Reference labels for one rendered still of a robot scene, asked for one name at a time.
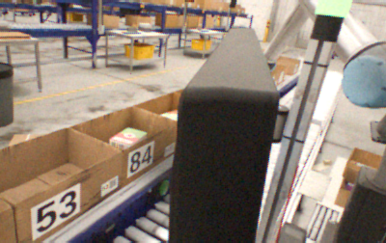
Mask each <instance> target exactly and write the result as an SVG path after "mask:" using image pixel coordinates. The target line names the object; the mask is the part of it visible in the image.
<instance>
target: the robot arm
mask: <svg viewBox="0 0 386 243"><path fill-rule="evenodd" d="M297 1H298V3H297V4H296V6H295V7H294V9H293V10H292V11H291V13H290V14H289V16H288V18H287V19H286V21H285V22H284V24H283V25H282V26H281V28H280V29H279V31H278V32H277V34H276V35H275V37H274V38H273V40H272V41H271V43H270V44H269V46H268V47H267V48H266V49H265V50H264V52H263V55H264V58H265V59H266V62H267V64H268V67H269V69H270V71H273V69H275V67H276V66H277V59H278V58H279V56H280V55H281V53H283V51H284V50H285V49H286V47H287V46H288V44H290V42H291V41H292V39H293V38H294V37H295V35H296V34H297V32H299V30H300V29H301V28H302V26H303V25H304V24H305V23H306V21H307V20H308V18H310V19H311V20H312V21H313V22H314V23H315V19H316V17H317V14H316V13H315V12H316V9H317V2H318V0H297ZM334 51H335V52H336V53H337V54H338V56H339V57H340V58H341V60H342V61H343V63H344V64H345V65H344V68H343V75H344V78H342V87H343V92H344V94H345V96H346V98H348V100H349V101H350V102H351V103H352V104H355V105H356V106H358V107H363V108H368V109H383V108H386V40H377V39H376V38H375V37H374V36H373V34H372V32H370V30H368V29H367V28H366V26H365V25H364V24H363V23H362V22H361V20H359V18H357V16H356V15H355V13H353V12H352V11H351V10H350V9H349V11H348V16H347V17H345V18H344V23H343V25H342V29H341V32H340V34H339V35H338V40H337V43H336V45H335V50H334ZM376 130H377V131H378V133H380V134H382V135H384V136H385V137H386V114H385V116H384V117H383V118H382V119H381V120H380V121H379V122H378V126H377V128H376Z"/></svg>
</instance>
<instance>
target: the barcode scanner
mask: <svg viewBox="0 0 386 243"><path fill-rule="evenodd" d="M307 233H308V232H307V231H306V230H305V229H302V228H300V227H299V226H296V225H295V224H292V223H290V222H284V224H283V225H282V228H281V231H280V236H279V238H278V242H277V243H306V235H307Z"/></svg>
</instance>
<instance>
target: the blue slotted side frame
mask: <svg viewBox="0 0 386 243"><path fill-rule="evenodd" d="M298 80H299V76H297V77H296V78H294V79H293V80H292V81H290V82H289V83H288V84H287V85H285V87H283V88H281V89H280V90H279V95H280V93H281V91H283V96H282V98H283V97H284V95H286V94H287V93H288V92H290V90H292V89H293V88H294V87H296V85H297V82H298ZM283 89H284V90H283ZM171 173H172V168H171V169H169V170H168V171H166V173H164V174H162V175H160V176H158V177H157V178H156V179H155V180H153V181H152V182H150V184H148V185H146V187H144V188H143V189H141V190H140V191H138V192H137V193H135V194H134V195H133V196H131V197H129V199H127V200H126V201H125V202H123V203H121V204H120V205H118V206H117V207H115V209H113V210H112V211H110V212H109V213H108V214H106V215H105V216H103V217H102V218H100V220H98V221H96V222H95V223H94V224H93V225H91V226H90V227H88V228H87V229H85V230H84V231H82V232H81V233H79V235H76V237H74V238H72V240H71V241H70V242H68V243H98V240H99V239H100V243H114V242H113V241H112V240H113V239H114V238H115V239H116V238H117V237H118V236H122V237H124V234H125V232H124V230H125V229H128V228H129V227H130V226H133V227H135V228H136V224H137V223H136V222H135V221H136V219H139V218H140V217H145V218H146V215H147V214H146V211H150V209H155V204H156V203H159V201H162V202H163V201H164V199H163V197H166V196H167V195H170V186H169V188H168V191H167V193H165V195H163V196H160V197H159V198H158V199H156V198H155V197H156V190H157V182H159V181H160V180H162V179H163V178H165V177H166V176H169V179H168V181H169V182H170V181H171ZM151 189H152V192H151V193H150V192H148V191H150V190H151ZM146 193H147V194H146ZM154 195H155V197H154V199H153V196H154ZM141 197H142V200H141ZM145 203H146V207H145ZM130 205H131V208H130ZM135 210H136V214H135ZM120 212H121V216H120V217H119V213H120ZM113 218H114V219H113ZM124 218H125V222H124ZM106 222H108V225H107V227H106ZM112 229H114V232H113V233H112ZM92 233H94V237H93V238H92ZM124 238H125V237H124Z"/></svg>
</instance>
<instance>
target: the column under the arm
mask: <svg viewBox="0 0 386 243"><path fill-rule="evenodd" d="M376 172H377V170H375V169H373V168H368V167H366V166H361V168H360V170H359V173H358V174H357V177H356V179H355V182H354V184H353V187H352V189H351V192H350V194H349V197H348V199H347V203H346V204H345V208H344V212H343V213H342V217H341V219H340V222H339V223H338V222H337V221H333V220H332V219H328V221H327V225H326V226H325V230H324V232H323V236H322V237H321V241H320V242H319V243H386V189H384V188H383V187H380V186H379V185H378V184H376V183H375V180H374V179H375V177H376Z"/></svg>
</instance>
